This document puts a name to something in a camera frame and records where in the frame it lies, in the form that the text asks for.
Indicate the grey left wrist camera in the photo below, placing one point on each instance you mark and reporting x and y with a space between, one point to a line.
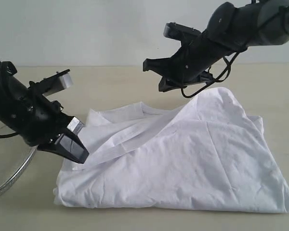
53 84

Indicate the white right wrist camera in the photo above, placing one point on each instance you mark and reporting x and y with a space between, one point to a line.
180 33

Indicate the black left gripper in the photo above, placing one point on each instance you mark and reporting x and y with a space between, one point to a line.
41 122

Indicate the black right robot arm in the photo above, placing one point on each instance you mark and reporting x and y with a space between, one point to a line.
230 30

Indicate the white t-shirt with red logo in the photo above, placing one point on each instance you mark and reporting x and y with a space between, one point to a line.
205 155

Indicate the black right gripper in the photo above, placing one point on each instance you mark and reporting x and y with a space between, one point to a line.
186 64

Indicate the round wire mesh basket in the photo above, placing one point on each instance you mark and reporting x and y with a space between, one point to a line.
15 156

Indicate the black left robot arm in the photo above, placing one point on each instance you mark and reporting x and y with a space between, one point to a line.
11 89

